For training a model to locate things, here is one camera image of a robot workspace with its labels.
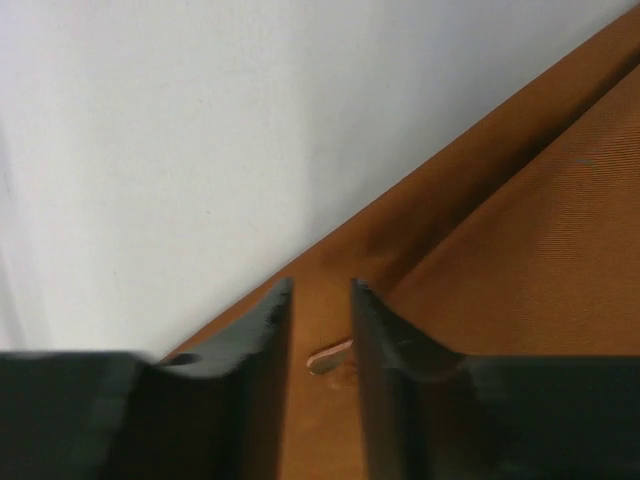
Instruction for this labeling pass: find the orange cloth napkin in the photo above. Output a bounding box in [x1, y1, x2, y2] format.
[162, 7, 640, 480]

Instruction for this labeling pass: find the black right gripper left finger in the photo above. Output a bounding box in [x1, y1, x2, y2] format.
[1, 278, 294, 479]

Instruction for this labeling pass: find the copper spoon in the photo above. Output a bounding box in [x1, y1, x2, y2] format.
[306, 338, 353, 376]

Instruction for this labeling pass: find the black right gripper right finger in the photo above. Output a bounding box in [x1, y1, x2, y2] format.
[351, 280, 639, 479]

